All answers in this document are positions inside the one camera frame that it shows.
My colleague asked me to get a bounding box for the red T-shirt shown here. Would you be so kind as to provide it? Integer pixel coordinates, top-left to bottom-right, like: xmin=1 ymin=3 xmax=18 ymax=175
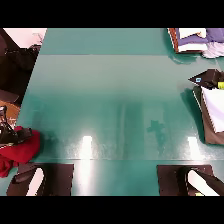
xmin=0 ymin=125 xmax=42 ymax=179

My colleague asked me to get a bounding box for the white garment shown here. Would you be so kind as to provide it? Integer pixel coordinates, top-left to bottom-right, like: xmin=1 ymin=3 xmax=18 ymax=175
xmin=201 ymin=85 xmax=224 ymax=134
xmin=178 ymin=27 xmax=208 ymax=39

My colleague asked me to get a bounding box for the purple garment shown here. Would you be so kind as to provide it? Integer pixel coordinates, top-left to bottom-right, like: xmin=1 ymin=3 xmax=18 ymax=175
xmin=177 ymin=27 xmax=224 ymax=47

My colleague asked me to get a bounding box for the pale lilac garment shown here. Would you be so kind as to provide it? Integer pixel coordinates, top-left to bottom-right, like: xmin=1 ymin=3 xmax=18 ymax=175
xmin=201 ymin=41 xmax=224 ymax=60

